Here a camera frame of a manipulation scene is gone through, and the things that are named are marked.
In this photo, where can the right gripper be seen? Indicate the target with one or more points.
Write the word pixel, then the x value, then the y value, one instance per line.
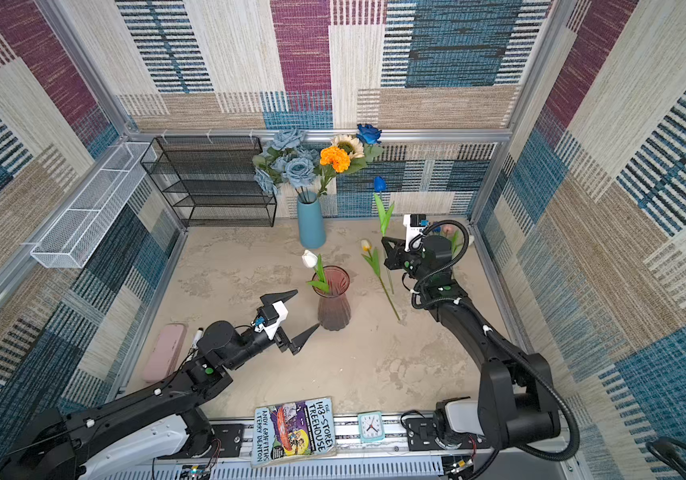
pixel 393 253

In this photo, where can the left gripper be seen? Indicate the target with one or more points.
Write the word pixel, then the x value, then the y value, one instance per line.
pixel 294 344

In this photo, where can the red ribbed glass vase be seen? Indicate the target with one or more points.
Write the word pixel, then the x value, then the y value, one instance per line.
pixel 334 311

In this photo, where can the yellow tulip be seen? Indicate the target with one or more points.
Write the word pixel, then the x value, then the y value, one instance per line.
pixel 376 264

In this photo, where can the white tulip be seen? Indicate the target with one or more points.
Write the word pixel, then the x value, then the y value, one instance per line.
pixel 313 264

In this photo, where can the blue tulip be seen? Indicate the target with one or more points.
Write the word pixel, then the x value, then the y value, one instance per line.
pixel 384 216

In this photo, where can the blue ceramic vase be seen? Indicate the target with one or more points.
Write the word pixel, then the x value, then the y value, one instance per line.
pixel 311 222

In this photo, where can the cream sunflower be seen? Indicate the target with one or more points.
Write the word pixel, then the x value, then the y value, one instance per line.
pixel 354 148

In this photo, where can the dark blue rose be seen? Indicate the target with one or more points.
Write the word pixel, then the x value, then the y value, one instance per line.
pixel 369 136

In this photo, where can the orange marigold flower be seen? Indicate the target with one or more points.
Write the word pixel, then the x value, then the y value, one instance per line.
pixel 333 162

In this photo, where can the pale blue rose bouquet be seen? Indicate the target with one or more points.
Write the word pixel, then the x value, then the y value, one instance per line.
pixel 286 161

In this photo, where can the tulip bunch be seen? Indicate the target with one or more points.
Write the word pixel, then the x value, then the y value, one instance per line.
pixel 454 235

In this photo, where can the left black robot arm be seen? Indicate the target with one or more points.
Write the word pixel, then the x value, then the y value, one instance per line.
pixel 164 419

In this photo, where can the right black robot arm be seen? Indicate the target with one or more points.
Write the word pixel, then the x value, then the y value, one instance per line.
pixel 517 406

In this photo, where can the black marker pen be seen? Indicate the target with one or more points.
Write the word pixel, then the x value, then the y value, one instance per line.
pixel 198 335

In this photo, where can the colourful treehouse book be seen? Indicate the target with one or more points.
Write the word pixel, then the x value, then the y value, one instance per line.
pixel 293 431

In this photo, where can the pink pencil case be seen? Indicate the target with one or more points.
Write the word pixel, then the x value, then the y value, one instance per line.
pixel 163 358

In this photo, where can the small mint alarm clock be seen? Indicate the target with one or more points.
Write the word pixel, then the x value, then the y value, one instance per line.
pixel 371 427

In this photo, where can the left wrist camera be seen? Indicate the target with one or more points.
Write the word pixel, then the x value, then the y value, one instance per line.
pixel 270 317

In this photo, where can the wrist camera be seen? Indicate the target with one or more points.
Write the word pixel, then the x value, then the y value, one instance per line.
pixel 270 317
pixel 414 225

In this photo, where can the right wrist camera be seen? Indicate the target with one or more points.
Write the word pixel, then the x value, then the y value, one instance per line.
pixel 414 225

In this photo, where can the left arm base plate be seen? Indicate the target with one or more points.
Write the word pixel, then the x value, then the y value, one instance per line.
pixel 224 441

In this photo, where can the black wire mesh shelf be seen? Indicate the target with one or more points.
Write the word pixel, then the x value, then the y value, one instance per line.
pixel 209 181

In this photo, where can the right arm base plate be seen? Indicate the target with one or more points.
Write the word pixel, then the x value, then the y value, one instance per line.
pixel 422 435

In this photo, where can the white wire mesh basket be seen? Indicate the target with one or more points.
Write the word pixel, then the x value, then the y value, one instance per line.
pixel 73 238

